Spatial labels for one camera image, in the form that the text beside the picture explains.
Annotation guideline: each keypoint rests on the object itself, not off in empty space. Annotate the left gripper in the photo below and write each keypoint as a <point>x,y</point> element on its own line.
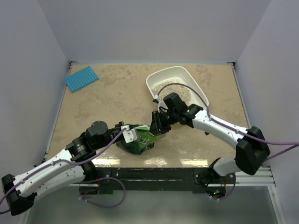
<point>121,124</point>

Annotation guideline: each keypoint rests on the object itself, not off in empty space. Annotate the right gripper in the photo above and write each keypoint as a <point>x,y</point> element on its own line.
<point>157,128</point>

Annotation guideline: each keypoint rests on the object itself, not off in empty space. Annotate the green litter bag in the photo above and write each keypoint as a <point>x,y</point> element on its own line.
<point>145,141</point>

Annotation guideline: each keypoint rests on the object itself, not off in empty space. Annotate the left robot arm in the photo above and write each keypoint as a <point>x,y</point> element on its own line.
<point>72,164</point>

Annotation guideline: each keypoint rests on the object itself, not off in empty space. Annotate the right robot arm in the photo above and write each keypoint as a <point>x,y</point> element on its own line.
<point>249,144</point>

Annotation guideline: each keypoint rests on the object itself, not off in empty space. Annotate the grey cat litter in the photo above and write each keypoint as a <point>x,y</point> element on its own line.
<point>182,91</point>

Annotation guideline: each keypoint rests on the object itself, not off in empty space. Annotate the white litter box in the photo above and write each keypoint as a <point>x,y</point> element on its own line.
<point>183,78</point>

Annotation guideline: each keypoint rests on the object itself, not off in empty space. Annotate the blue studded plate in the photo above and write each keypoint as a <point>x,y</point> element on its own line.
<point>81,79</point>

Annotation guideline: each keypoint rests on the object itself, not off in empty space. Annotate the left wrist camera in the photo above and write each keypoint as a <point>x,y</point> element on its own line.
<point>129,134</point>

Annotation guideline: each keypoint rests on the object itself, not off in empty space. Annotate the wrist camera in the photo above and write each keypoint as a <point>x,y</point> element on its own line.
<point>129,134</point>
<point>161,106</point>

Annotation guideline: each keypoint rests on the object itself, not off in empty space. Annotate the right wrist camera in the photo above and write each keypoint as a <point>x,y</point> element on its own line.
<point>161,106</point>

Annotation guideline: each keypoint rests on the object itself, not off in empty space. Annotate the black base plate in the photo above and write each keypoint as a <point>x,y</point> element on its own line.
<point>194,180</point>

